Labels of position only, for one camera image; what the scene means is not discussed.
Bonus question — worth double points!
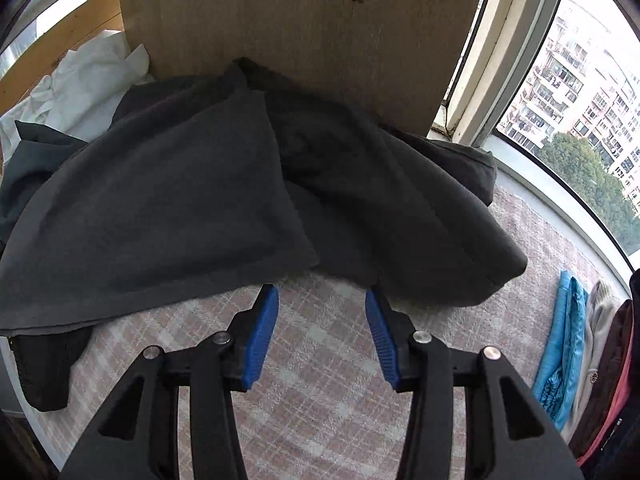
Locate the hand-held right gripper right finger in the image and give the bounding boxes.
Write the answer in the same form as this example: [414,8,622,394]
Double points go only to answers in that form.
[365,287,586,480]

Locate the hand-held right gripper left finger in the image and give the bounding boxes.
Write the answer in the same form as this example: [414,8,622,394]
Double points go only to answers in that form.
[60,284,280,480]

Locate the grey printed t-shirt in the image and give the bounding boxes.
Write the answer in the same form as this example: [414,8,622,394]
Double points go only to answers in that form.
[0,57,529,338]

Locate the stack of folded clothes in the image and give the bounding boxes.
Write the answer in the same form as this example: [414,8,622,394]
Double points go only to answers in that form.
[560,280,623,443]
[590,270,640,480]
[531,270,590,431]

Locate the pile of black clothes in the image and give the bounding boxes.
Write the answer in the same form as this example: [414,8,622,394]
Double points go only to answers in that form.
[0,120,91,241]

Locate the pink plaid blanket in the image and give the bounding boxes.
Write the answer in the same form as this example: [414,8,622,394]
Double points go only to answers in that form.
[30,180,631,480]

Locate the black cloth piece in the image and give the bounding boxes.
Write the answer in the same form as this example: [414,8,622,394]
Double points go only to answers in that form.
[10,327,91,411]

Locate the green trees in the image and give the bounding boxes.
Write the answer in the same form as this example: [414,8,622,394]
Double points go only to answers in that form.
[532,132,640,256]

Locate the white garment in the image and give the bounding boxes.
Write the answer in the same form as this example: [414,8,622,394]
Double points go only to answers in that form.
[0,30,156,161]

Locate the pink apartment building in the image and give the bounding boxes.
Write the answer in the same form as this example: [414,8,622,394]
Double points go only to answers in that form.
[500,0,640,196]

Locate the light wooden board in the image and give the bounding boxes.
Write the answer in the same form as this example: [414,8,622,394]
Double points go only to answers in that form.
[117,0,493,138]

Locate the pine plank panel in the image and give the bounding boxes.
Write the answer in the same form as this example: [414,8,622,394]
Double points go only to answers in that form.
[0,0,125,111]

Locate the white window frame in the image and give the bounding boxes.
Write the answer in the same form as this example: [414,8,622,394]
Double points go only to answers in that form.
[427,0,640,301]

